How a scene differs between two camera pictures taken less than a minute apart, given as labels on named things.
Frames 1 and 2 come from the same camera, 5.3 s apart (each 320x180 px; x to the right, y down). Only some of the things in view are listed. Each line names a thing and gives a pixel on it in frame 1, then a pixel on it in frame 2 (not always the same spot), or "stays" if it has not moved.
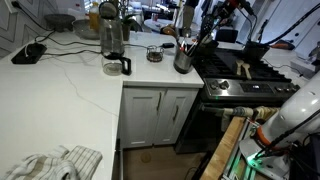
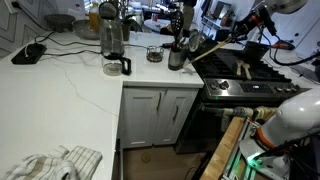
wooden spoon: (170, 30) -> (210, 51)
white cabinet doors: (153, 115) stays
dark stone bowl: (60, 22) stays
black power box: (30, 54) stays
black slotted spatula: (206, 29) -> (176, 22)
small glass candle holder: (154, 53) stays
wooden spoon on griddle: (239, 62) stays
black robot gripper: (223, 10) -> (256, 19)
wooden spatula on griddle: (247, 67) stays
